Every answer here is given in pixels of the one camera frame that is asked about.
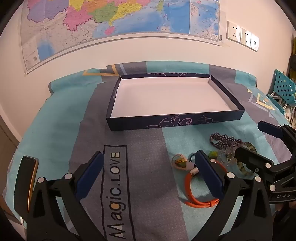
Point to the blue perforated plastic chair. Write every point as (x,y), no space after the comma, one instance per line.
(283,84)

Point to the white wall outlet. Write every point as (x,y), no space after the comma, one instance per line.
(245,36)
(254,42)
(233,31)

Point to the dark blue cardboard tray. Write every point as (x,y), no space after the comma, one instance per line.
(166,97)

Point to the dark smartphone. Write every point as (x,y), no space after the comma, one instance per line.
(26,171)

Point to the teal grey printed bedsheet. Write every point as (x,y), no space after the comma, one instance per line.
(57,120)

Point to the green yellow flower ornament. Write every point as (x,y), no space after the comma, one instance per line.
(181,163)

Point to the colourful wall map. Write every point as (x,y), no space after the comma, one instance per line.
(92,18)

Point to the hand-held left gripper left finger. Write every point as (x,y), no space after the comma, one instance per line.
(92,171)

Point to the tortoiseshell bangle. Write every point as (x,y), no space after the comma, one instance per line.
(242,167)

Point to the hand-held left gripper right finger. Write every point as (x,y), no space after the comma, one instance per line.
(208,172)

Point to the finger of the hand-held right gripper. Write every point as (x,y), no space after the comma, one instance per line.
(252,158)
(268,128)

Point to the orange smartwatch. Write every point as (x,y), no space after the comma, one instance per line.
(188,183)

